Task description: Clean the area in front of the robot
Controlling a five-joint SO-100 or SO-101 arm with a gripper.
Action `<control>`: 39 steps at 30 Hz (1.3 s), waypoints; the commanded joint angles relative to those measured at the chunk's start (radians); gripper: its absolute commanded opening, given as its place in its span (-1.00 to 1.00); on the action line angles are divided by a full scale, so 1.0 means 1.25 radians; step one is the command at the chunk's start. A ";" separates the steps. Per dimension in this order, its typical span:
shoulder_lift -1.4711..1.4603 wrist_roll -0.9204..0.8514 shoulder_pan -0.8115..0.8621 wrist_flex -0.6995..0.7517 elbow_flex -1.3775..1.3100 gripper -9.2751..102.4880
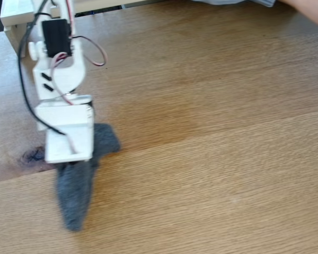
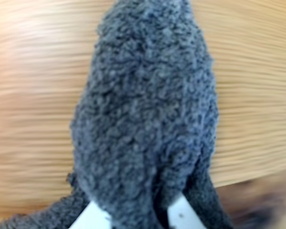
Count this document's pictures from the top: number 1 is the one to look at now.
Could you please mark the grey fluffy sock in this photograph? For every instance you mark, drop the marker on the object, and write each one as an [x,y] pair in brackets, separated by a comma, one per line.
[74,195]

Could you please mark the white wooden riser stand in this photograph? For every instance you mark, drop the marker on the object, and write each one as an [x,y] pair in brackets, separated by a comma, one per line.
[13,14]

